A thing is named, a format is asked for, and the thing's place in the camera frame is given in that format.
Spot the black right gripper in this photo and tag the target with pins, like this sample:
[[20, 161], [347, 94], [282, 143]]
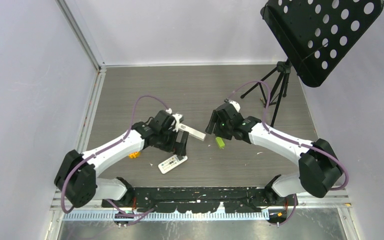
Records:
[[209, 129]]

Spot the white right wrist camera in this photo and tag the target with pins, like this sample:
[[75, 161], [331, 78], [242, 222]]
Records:
[[235, 104]]

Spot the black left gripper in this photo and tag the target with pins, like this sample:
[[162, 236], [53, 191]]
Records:
[[180, 145]]

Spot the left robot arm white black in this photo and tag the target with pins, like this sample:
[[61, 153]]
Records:
[[78, 177]]

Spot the black tripod stand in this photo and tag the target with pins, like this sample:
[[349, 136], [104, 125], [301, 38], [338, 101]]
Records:
[[278, 91]]

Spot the slim white remote control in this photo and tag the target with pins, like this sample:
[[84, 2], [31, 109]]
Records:
[[192, 132]]

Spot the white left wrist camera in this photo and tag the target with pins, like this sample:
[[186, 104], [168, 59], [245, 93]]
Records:
[[178, 118]]

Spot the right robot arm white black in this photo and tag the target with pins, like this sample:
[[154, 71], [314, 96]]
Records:
[[318, 167]]

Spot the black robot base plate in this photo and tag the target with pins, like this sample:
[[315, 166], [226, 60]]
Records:
[[200, 200]]

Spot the orange yellow round toy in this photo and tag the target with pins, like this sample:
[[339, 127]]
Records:
[[134, 155]]

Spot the black perforated music stand tray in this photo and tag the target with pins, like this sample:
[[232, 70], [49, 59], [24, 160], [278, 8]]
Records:
[[316, 34]]

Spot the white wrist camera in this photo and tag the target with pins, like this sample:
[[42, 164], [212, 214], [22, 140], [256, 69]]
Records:
[[235, 104], [178, 118]]

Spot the green rectangular block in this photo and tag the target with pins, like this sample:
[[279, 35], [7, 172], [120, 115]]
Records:
[[220, 142]]

